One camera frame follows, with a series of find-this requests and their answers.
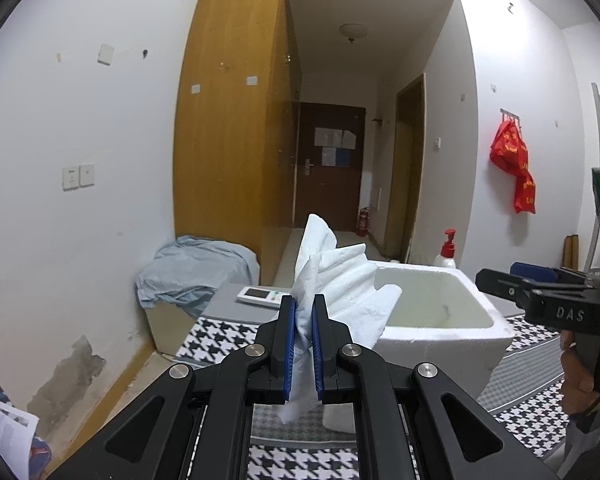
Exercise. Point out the white blank wall plate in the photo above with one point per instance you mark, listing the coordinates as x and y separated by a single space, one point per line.
105 54

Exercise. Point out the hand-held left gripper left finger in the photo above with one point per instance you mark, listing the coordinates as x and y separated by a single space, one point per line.
287 355

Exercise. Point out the leaning wooden boards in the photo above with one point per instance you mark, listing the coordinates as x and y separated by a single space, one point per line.
571 252

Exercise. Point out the wooden wardrobe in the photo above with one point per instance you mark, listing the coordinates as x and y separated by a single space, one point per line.
220 160

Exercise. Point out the white remote control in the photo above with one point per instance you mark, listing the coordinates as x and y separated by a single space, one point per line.
260 294

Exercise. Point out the wooden side door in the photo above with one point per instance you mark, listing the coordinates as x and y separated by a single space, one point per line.
405 185

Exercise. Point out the blue door notice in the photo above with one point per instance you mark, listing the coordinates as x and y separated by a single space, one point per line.
343 157

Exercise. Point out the wide white door notice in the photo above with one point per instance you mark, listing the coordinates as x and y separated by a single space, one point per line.
328 138

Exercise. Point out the person's right forearm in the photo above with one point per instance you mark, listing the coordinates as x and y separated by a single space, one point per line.
587 440

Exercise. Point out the white lotion pump bottle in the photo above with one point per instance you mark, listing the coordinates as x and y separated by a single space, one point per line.
446 260

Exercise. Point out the small white door notice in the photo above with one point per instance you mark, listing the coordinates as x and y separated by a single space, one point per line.
329 156

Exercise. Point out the metal wall hook rack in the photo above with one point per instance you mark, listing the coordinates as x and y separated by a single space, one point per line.
511 114

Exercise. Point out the person's right hand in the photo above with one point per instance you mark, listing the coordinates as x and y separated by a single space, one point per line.
577 370

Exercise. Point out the white wall socket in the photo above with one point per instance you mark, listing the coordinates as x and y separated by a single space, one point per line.
70 177
86 176

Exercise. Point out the white foam box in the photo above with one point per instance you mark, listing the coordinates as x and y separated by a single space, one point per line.
445 345

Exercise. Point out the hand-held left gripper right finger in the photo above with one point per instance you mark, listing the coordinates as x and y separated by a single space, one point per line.
319 360

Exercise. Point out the printed paper sheet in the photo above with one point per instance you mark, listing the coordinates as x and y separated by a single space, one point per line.
5 425

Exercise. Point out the dark brown entrance door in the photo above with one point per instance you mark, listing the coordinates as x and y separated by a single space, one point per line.
330 195

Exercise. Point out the red shopping bag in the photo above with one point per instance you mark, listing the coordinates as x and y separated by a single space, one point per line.
525 192
509 147

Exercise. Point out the white paper towel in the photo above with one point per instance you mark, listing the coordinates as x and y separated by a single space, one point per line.
340 280

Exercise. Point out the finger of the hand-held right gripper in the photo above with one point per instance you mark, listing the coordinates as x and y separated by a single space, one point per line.
500 282
532 271

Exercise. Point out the crumpled grey-blue sheet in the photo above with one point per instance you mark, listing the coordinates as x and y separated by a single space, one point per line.
195 270

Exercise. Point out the red fire extinguisher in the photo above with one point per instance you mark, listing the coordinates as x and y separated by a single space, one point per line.
363 222

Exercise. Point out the narrow white door notice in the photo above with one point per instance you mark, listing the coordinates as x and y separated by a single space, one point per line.
349 139

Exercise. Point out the round ceiling lamp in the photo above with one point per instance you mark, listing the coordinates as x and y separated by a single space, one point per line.
353 31

